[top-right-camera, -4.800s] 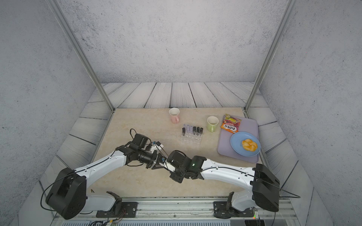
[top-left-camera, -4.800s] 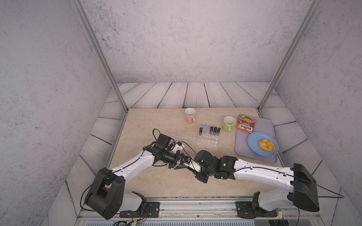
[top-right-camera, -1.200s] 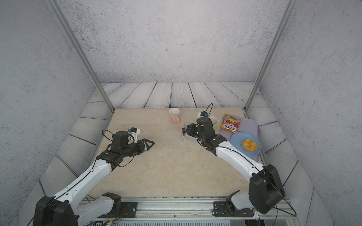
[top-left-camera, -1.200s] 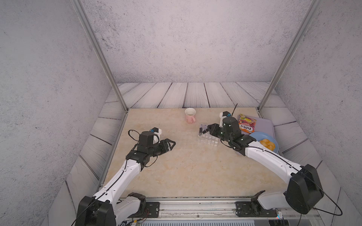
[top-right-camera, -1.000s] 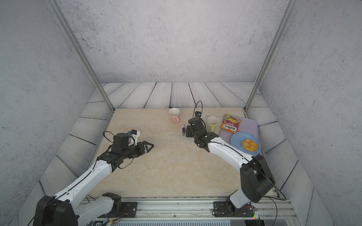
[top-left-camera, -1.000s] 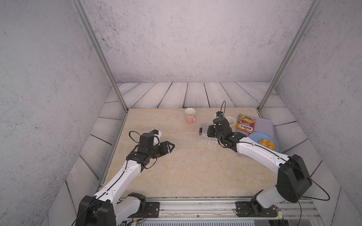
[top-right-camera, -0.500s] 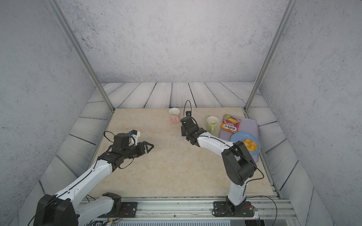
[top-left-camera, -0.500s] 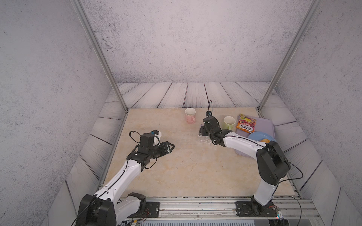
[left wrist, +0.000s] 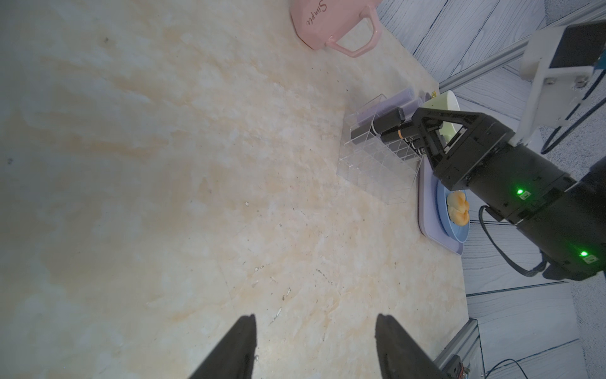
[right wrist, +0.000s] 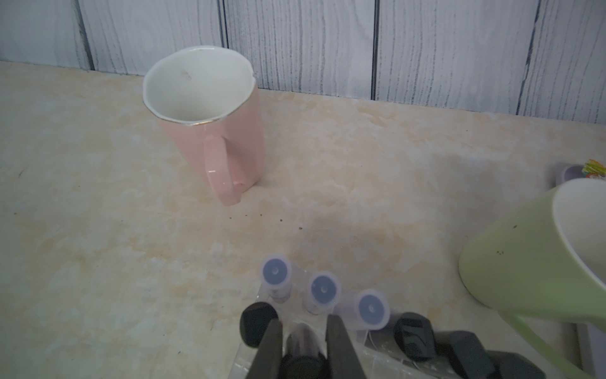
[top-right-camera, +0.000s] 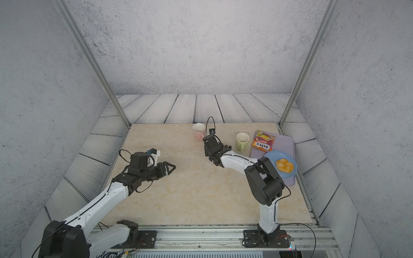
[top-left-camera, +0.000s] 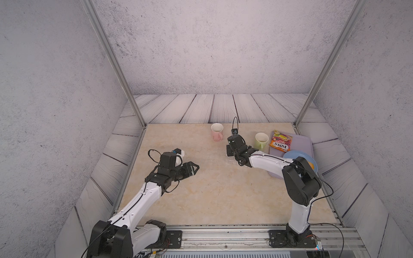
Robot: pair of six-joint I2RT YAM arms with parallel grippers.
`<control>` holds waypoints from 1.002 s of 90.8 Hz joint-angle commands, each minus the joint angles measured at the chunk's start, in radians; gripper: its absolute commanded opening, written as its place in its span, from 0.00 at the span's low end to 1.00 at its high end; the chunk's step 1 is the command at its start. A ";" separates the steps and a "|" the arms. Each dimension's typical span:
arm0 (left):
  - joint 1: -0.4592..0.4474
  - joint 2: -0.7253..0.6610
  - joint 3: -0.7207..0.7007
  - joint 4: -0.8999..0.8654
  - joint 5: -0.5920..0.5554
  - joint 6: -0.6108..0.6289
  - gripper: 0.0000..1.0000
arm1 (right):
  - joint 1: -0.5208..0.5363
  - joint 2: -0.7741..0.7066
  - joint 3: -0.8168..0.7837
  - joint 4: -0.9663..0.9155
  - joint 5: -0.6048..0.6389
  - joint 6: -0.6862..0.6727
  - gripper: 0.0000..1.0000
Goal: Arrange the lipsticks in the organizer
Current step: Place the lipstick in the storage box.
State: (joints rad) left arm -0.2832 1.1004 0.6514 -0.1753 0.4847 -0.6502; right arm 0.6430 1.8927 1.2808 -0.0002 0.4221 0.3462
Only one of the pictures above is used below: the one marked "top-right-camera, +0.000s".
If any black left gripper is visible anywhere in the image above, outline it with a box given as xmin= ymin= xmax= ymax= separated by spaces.
xmin=139 ymin=161 xmax=176 ymax=183

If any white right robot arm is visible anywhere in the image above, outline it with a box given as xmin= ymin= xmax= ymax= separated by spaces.
xmin=203 ymin=134 xmax=286 ymax=241

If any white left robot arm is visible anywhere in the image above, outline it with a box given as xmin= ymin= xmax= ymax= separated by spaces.
xmin=33 ymin=148 xmax=176 ymax=258

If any pink ceramic mug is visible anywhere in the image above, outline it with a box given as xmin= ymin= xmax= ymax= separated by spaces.
xmin=193 ymin=123 xmax=206 ymax=141

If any light green ceramic mug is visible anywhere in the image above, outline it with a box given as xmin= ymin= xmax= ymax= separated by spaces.
xmin=236 ymin=132 xmax=250 ymax=152

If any Fox's fruits candy bag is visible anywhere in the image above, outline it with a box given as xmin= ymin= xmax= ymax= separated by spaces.
xmin=252 ymin=130 xmax=275 ymax=152

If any light blue plate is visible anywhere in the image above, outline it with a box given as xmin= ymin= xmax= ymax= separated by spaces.
xmin=264 ymin=150 xmax=298 ymax=179

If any yellow braided bread bun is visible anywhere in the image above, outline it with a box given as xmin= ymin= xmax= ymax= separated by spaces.
xmin=275 ymin=159 xmax=294 ymax=174

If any lilac plastic tray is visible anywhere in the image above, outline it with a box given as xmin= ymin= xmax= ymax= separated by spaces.
xmin=250 ymin=134 xmax=296 ymax=187

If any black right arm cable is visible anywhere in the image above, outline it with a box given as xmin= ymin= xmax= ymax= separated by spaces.
xmin=205 ymin=116 xmax=317 ymax=258

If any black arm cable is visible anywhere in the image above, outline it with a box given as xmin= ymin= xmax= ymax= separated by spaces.
xmin=205 ymin=116 xmax=317 ymax=258
xmin=31 ymin=149 xmax=156 ymax=258

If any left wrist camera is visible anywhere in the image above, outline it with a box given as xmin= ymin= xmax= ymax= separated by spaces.
xmin=147 ymin=148 xmax=161 ymax=166

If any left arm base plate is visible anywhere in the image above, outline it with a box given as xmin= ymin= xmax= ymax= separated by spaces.
xmin=112 ymin=230 xmax=158 ymax=249

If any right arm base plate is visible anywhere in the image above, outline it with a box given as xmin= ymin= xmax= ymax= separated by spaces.
xmin=242 ymin=230 xmax=291 ymax=248

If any right aluminium frame post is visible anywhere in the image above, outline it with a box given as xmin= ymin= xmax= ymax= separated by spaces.
xmin=279 ymin=0 xmax=341 ymax=128

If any aluminium frame post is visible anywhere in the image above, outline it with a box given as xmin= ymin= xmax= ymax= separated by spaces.
xmin=52 ymin=0 xmax=131 ymax=129
xmin=279 ymin=0 xmax=341 ymax=128

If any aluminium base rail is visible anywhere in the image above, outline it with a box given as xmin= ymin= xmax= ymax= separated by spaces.
xmin=57 ymin=225 xmax=343 ymax=258

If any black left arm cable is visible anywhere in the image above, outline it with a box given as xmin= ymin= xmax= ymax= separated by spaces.
xmin=31 ymin=149 xmax=156 ymax=258

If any left aluminium frame post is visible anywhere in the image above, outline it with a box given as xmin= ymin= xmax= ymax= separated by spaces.
xmin=52 ymin=0 xmax=131 ymax=129

